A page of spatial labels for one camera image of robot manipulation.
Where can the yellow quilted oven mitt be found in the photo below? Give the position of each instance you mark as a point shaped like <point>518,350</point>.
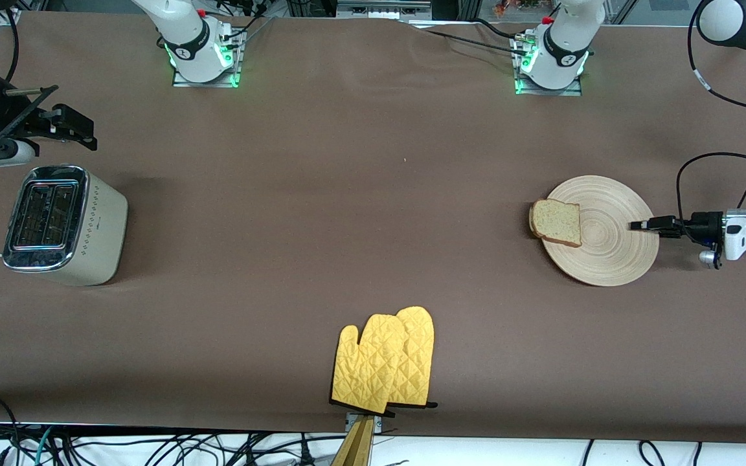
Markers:
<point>370,369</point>
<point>418,362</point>

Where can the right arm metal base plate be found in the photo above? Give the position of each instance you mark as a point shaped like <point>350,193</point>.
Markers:
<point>238,58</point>

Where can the small metal bracket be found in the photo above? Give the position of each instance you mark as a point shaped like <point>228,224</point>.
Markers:
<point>378,424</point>

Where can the cream and chrome toaster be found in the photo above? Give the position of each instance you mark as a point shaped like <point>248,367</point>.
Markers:
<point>101,226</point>

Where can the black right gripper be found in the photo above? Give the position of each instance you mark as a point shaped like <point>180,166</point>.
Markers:
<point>37,123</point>

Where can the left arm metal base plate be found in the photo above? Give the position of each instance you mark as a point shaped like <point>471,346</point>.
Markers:
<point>574,89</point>

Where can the brown table cover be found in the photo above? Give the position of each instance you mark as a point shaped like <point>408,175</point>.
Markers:
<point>347,162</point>

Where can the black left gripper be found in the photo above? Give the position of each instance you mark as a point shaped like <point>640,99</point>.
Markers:
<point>704,227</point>

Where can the slice of brown bread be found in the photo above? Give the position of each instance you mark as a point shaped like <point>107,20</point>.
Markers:
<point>557,222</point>

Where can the round wooden plate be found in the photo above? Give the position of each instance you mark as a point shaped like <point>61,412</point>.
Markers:
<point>606,252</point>

